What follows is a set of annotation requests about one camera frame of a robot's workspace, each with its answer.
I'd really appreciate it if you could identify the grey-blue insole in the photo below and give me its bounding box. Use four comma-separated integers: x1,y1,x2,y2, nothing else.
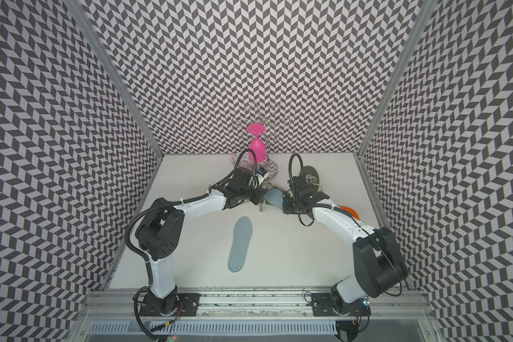
227,216,253,273
264,188,285,211

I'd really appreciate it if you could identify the olive green shoe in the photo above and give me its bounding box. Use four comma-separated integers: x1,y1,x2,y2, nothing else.
300,165,321,192
259,182,290,212

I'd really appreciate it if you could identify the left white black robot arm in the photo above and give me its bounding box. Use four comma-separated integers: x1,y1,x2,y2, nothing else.
124,148,268,316

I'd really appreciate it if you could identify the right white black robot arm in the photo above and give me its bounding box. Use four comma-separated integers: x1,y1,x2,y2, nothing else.
283,153,408,316

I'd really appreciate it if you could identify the colourful patterned small bowl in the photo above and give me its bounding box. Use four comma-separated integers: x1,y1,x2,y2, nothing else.
232,153,245,168

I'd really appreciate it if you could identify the pink plastic wine glass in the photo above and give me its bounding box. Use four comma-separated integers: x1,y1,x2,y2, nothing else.
247,123,267,163

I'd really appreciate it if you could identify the orange plastic bowl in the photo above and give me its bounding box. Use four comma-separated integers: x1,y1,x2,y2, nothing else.
340,206,360,220

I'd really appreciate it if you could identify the clear glass holder stand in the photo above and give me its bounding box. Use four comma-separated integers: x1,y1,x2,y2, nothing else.
234,101,289,180

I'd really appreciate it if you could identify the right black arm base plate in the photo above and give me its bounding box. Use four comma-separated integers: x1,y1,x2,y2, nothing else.
311,293,371,317

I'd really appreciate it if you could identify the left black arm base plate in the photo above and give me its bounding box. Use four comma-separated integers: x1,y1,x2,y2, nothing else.
138,292,201,317

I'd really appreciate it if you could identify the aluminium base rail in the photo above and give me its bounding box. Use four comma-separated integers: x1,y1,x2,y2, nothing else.
77,287,435,320

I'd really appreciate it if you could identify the white slotted cable duct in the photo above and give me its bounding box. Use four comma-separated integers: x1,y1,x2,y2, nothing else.
87,320,339,336

